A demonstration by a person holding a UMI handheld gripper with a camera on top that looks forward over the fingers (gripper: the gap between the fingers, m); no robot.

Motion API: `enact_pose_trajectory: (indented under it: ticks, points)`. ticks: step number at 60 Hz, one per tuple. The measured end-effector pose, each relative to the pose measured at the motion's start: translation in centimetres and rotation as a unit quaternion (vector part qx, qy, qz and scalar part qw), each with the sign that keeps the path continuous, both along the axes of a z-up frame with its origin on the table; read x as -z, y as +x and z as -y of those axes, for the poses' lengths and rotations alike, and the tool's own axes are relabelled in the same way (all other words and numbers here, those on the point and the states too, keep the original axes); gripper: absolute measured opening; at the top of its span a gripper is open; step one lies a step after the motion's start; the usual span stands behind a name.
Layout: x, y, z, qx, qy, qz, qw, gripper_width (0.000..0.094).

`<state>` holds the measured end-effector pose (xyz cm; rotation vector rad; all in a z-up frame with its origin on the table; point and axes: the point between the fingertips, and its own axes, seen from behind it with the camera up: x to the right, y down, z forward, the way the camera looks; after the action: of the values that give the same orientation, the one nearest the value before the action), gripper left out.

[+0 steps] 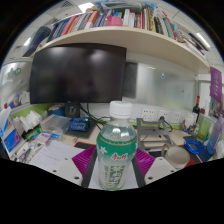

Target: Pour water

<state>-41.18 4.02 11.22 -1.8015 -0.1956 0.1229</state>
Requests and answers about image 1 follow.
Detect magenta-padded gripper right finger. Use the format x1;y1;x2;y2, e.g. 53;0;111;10
131;148;178;188

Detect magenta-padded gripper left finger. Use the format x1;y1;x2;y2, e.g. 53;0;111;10
49;145;99;189

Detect green-labelled clear drink bottle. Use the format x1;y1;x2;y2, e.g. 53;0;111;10
95;100;138;192

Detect purple water jug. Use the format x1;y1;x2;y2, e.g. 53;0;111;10
205;114;224;156

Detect black desk mat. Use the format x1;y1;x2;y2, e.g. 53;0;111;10
73;141;208;168

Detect blank white paper sheet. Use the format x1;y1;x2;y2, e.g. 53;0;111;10
87;156;138;191

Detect grey metal laptop stand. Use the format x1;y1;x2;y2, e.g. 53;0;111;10
135;116;174;151

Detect printed white paper sheet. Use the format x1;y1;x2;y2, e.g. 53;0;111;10
29;139;86;173

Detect white ribbed mug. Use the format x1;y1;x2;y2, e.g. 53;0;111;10
161;143;192;170

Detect flat round red coaster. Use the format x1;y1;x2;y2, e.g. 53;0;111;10
184;159;198;168

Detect clear plastic box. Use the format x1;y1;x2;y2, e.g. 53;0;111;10
41;114;73;134

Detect navy blue mouse pad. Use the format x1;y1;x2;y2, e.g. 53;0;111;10
183;134;214;163

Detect white jar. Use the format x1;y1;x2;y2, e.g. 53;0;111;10
183;113;196;129

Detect green glass vase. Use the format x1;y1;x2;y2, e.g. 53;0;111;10
196;116;211;143

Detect white tissue pack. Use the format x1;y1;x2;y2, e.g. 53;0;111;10
13;110;43;134

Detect black computer monitor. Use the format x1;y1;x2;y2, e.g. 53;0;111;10
29;43;128;118

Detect purple hanging banner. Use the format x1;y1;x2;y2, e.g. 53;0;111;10
209;66;224;104

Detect ceiling lights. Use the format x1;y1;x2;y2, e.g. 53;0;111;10
23;1;212;48

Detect white wall socket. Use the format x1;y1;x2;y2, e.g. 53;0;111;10
158;109;172;124
141;107;158;123
170;110;183;124

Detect blue coiled cable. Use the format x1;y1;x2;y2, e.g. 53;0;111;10
184;138;206;156

